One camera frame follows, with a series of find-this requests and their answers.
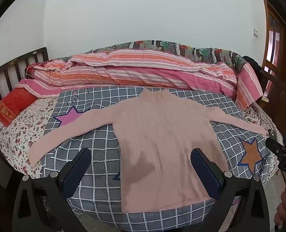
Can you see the grey checked blanket with stars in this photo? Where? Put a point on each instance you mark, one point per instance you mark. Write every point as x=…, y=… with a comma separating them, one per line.
x=97, y=149

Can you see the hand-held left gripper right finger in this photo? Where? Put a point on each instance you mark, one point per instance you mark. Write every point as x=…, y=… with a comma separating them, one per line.
x=206, y=171

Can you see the pink orange striped quilt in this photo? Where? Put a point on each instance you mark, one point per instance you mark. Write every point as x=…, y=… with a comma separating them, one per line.
x=145, y=72

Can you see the white wall switch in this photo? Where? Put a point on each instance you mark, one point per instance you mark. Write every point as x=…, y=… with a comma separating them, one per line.
x=255, y=32

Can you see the dark wooden headboard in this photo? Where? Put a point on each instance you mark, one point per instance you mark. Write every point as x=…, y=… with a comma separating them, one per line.
x=17, y=61

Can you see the floral patchwork blanket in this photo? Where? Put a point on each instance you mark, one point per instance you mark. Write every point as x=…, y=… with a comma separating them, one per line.
x=206, y=53

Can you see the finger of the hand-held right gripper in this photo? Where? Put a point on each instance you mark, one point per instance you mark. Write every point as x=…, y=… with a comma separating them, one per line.
x=282, y=153

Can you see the floral bed sheet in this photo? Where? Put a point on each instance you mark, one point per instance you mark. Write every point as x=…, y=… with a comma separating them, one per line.
x=17, y=135

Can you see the pink knit sweater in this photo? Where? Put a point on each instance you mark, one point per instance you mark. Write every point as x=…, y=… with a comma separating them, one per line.
x=162, y=137

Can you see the wooden door frame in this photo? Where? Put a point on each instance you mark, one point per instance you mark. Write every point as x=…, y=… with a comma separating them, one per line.
x=265, y=29

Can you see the dark wooden footboard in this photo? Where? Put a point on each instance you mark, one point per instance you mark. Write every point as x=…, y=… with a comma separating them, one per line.
x=276, y=96

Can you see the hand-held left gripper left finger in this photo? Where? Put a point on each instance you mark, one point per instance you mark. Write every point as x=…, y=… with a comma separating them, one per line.
x=77, y=168

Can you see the red pillow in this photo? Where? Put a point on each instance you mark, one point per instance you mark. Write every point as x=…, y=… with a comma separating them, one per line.
x=12, y=104

